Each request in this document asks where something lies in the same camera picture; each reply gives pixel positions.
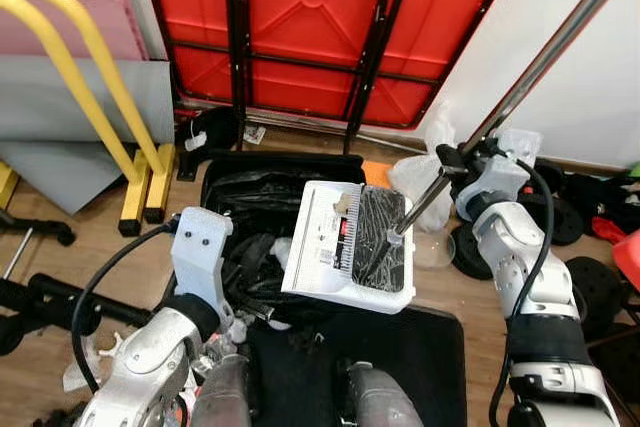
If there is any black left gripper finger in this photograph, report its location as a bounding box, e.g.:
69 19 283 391
262 282 303 323
250 235 299 266

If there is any white dustpan with long handle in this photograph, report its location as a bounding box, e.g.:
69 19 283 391
282 0 640 316

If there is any white plastic bag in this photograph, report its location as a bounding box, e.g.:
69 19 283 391
388 102 461 235

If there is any black bin with trash bag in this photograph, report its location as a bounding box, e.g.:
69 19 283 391
198 150 369 318

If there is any orange flat object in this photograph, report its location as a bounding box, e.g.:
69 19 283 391
362 160 393 190

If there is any clear plastic cup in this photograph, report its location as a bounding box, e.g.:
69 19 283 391
412 230 458 270

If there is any black cloth with white tag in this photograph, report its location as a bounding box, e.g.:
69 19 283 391
175 105 241 183

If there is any grey right robot leg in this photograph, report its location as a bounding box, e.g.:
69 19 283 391
345 362 426 427

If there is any red plastic container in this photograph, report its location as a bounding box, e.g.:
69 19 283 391
610 227 640 293

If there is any black weight plate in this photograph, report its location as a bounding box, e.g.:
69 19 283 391
565 257 629 346

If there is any black foam roller pad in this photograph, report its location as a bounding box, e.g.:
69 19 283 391
0 207 76 248
0 272 136 356

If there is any red folding table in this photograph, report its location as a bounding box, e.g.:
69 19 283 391
135 0 526 133

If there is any silver metal rod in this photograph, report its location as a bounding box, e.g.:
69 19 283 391
0 227 36 283

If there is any grey foam mat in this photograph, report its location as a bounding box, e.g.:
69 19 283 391
0 55 176 216

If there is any pink foam mat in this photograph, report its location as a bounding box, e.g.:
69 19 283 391
0 0 151 61

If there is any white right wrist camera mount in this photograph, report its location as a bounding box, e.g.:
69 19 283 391
455 129 543 223

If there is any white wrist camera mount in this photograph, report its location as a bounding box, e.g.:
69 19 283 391
455 129 543 223
170 207 234 305

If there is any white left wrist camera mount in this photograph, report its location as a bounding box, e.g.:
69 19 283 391
170 207 234 305

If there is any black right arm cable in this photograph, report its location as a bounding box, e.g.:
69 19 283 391
487 157 556 427

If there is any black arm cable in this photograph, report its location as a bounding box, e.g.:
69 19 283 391
487 157 556 427
70 222 181 393

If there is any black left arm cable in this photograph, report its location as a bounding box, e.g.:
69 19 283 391
70 222 181 393

